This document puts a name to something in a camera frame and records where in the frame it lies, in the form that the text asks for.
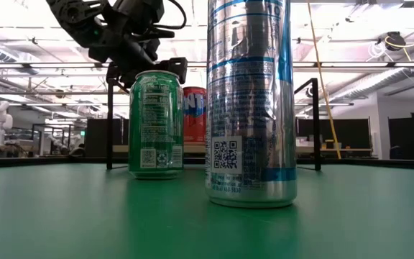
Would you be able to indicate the green table mat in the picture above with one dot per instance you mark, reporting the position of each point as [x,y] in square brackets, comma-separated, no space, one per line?
[120,223]

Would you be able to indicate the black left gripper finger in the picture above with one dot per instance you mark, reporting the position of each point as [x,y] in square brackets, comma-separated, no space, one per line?
[119,73]
[178,70]

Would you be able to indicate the white box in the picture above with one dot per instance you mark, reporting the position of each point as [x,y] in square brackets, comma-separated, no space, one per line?
[302,142]

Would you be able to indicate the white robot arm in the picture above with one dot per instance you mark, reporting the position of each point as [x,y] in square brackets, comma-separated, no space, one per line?
[59,142]

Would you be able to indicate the wooden workbench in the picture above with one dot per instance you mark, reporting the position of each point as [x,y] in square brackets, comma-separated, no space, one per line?
[350,149]

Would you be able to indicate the red soda can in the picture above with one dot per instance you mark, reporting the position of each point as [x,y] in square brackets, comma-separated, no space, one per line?
[194,122]

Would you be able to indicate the black ceiling-hung device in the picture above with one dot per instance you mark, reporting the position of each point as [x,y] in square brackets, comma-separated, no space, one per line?
[394,40]

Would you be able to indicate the black cabinet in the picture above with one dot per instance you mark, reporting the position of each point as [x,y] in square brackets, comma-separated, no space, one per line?
[404,136]

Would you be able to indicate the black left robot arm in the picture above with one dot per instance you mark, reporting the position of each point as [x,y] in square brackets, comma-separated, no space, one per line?
[74,18]

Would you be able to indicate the black partition panel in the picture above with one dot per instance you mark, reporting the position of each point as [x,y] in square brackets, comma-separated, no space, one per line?
[97,136]
[336,133]

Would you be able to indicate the green soda can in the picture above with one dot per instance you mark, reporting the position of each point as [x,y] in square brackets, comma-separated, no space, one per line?
[155,126]

